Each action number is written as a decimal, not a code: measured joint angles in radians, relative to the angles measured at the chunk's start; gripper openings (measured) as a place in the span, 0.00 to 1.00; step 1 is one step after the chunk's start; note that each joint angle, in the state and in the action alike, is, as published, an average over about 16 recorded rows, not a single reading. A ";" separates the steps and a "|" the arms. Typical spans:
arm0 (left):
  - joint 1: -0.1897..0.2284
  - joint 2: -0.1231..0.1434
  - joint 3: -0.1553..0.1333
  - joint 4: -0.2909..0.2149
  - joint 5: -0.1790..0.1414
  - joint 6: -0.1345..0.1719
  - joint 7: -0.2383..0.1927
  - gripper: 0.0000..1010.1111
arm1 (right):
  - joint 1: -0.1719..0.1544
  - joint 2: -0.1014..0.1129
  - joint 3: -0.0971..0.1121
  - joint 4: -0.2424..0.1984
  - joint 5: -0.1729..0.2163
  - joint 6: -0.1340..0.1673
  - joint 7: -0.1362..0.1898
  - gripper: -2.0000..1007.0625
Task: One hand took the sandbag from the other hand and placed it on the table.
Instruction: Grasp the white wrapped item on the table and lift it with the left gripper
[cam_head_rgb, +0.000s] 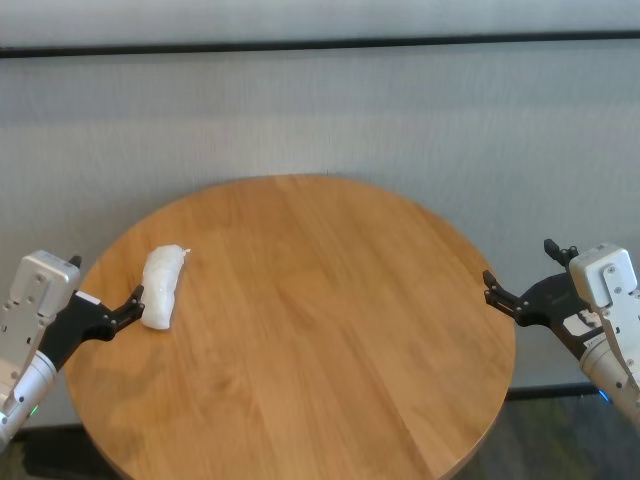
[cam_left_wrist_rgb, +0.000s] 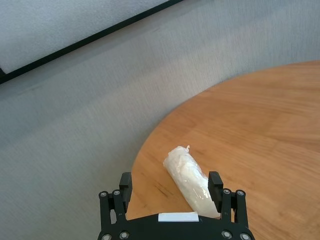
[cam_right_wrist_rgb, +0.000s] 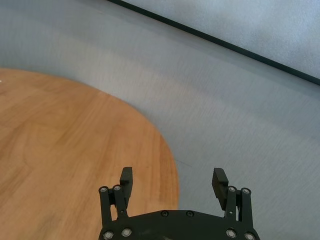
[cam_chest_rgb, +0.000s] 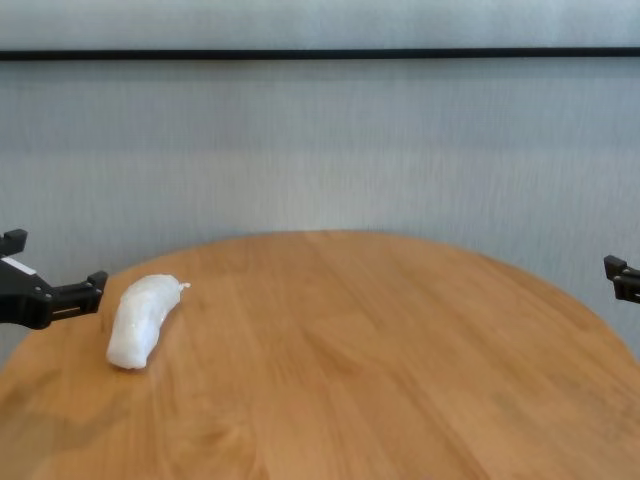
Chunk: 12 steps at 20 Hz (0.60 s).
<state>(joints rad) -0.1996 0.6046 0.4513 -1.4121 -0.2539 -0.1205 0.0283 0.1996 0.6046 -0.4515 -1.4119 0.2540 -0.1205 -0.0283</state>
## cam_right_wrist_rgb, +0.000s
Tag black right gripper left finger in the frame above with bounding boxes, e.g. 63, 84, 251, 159
98, 166, 134, 223

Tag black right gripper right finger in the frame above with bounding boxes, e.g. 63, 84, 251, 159
211, 167, 254, 223

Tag black wall trim strip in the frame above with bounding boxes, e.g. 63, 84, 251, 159
106, 0, 320, 86

